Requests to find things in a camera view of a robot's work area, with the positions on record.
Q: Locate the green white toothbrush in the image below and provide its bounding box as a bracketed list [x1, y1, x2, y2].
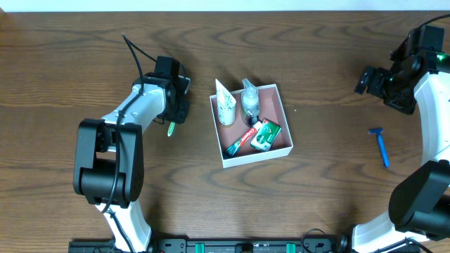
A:
[167, 122, 176, 137]

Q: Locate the blue disposable razor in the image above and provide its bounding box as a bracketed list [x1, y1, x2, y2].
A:
[368, 127, 390, 167]

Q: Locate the white lotion tube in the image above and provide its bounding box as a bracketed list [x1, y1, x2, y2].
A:
[215, 79, 236, 126]

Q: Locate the red teal toothpaste tube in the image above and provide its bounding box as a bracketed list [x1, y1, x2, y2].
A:
[223, 121, 262, 158]

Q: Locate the clear pump soap bottle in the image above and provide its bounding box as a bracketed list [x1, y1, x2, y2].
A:
[241, 78, 260, 127]

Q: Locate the green Dettol soap pack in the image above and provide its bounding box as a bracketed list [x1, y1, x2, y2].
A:
[250, 119, 282, 152]

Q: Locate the white cardboard box pink inside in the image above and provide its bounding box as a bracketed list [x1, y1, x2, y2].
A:
[209, 83, 295, 169]

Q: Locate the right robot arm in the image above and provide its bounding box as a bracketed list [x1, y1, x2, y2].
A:
[350, 46, 449, 252]

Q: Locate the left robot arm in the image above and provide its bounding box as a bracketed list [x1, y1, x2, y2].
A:
[68, 73, 191, 252]

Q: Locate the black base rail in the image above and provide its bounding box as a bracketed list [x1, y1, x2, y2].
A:
[68, 237, 423, 253]

